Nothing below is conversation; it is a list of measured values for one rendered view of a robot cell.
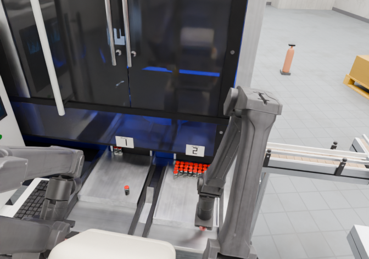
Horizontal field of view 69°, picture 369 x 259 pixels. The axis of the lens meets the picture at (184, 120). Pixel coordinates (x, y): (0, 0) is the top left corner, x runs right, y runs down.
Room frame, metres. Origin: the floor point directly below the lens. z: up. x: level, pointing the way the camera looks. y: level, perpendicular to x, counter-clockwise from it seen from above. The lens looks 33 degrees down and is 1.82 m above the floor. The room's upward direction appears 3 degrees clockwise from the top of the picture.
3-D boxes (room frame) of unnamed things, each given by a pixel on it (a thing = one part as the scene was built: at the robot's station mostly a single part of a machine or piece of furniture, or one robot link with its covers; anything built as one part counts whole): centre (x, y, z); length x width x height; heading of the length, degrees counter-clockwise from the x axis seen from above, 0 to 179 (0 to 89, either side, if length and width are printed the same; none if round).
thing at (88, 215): (0.84, 0.13, 0.87); 0.70 x 0.48 x 0.02; 83
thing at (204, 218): (0.65, -0.09, 1.01); 0.10 x 0.07 x 0.07; 173
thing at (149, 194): (0.75, 0.14, 0.91); 0.14 x 0.03 x 0.06; 173
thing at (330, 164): (1.09, -0.61, 0.92); 0.69 x 0.15 x 0.16; 83
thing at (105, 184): (0.93, 0.29, 0.90); 0.34 x 0.26 x 0.04; 173
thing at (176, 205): (0.84, -0.04, 0.90); 0.34 x 0.26 x 0.04; 174
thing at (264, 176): (1.11, -0.46, 0.46); 0.09 x 0.09 x 0.77; 83
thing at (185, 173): (0.95, -0.05, 0.90); 0.18 x 0.02 x 0.05; 84
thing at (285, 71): (4.53, -1.75, 0.26); 0.23 x 0.22 x 0.52; 130
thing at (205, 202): (0.65, -0.09, 1.07); 0.07 x 0.06 x 0.07; 179
